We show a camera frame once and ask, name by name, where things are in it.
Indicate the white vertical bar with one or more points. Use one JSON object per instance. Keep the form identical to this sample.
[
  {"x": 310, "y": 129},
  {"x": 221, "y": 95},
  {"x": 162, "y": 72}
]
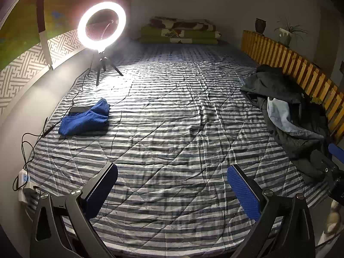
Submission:
[{"x": 46, "y": 48}]

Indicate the light blue jeans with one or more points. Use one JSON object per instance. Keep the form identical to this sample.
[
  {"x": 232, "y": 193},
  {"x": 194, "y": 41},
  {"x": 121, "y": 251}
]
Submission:
[{"x": 279, "y": 115}]

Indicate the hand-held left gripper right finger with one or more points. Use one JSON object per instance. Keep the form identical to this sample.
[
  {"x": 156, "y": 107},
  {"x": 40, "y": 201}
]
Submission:
[{"x": 243, "y": 190}]

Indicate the brown camouflage folded blanket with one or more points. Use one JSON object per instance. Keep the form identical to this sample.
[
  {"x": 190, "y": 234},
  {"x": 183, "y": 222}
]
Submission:
[{"x": 182, "y": 22}]

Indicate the striped quilt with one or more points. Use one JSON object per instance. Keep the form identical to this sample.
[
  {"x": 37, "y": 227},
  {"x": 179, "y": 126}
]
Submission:
[{"x": 172, "y": 139}]

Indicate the white power strip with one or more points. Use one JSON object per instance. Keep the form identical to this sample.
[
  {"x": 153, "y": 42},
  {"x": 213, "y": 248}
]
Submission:
[{"x": 23, "y": 180}]

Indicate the black flat device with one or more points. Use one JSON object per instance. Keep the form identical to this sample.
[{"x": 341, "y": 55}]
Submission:
[{"x": 78, "y": 109}]

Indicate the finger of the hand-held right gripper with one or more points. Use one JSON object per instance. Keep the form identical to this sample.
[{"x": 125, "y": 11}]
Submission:
[
  {"x": 336, "y": 150},
  {"x": 323, "y": 166}
]

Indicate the dark grey jacket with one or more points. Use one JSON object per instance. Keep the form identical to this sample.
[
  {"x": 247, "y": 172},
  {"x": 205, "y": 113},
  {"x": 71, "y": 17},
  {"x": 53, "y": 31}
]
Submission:
[{"x": 271, "y": 86}]

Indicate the wooden slatted headboard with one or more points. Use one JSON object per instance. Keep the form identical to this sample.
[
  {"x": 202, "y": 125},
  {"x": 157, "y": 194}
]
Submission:
[{"x": 295, "y": 59}]

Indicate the potted plant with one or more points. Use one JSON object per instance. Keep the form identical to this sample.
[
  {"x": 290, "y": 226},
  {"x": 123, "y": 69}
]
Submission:
[{"x": 285, "y": 36}]

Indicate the blue ribbed cloth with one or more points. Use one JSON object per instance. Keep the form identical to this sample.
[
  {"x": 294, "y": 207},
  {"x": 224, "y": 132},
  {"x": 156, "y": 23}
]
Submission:
[{"x": 83, "y": 121}]

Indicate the dark vase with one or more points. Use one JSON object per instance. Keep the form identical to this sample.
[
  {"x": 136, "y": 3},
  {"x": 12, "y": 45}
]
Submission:
[{"x": 260, "y": 27}]

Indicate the white charger plug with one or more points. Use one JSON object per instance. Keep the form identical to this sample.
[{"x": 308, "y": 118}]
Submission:
[{"x": 31, "y": 193}]

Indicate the black tripod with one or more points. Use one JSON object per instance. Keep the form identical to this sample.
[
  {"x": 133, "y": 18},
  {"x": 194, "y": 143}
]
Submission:
[{"x": 103, "y": 59}]

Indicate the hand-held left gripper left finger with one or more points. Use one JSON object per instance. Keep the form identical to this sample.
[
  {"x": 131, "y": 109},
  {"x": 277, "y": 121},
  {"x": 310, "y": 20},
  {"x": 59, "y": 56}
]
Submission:
[{"x": 100, "y": 190}]

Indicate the black clothing pile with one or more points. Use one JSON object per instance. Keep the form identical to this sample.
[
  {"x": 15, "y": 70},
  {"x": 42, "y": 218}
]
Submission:
[{"x": 295, "y": 147}]

